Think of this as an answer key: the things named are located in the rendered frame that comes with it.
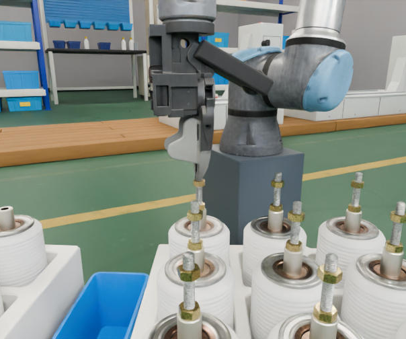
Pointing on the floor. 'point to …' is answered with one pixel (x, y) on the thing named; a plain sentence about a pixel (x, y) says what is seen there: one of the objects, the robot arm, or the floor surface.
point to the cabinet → (142, 76)
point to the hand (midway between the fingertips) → (203, 169)
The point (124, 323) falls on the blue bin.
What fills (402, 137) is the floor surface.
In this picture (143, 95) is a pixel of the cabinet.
